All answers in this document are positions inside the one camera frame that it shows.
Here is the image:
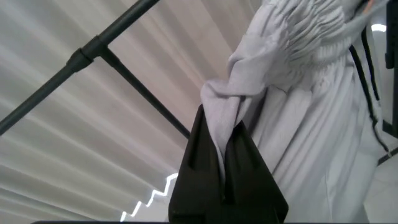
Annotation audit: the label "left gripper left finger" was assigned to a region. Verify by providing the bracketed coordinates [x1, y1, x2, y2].
[168, 104, 226, 223]

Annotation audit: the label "pale grey shorts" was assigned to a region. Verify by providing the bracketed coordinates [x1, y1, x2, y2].
[200, 0, 392, 223]

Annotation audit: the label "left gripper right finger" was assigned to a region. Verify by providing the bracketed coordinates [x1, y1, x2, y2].
[224, 120, 289, 223]

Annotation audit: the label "pink clothes hanger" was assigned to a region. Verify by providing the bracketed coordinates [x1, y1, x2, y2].
[362, 0, 377, 14]

